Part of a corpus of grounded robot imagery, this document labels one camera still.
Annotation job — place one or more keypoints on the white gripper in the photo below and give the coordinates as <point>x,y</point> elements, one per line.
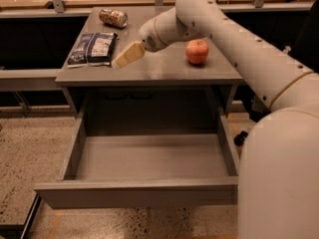
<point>148,40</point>

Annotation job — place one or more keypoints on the blue chip bag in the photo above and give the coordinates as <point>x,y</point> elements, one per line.
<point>93,49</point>

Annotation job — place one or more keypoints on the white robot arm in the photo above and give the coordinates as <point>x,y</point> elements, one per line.
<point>278,182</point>

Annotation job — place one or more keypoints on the grey drawer cabinet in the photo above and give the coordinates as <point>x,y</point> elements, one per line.
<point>149,67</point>

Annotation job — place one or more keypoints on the open grey top drawer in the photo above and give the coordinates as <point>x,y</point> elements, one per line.
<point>158,149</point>

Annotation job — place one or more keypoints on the crushed soda can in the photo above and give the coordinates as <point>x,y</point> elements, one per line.
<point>114,18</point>

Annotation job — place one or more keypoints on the red apple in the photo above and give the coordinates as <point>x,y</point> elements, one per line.
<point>196,51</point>

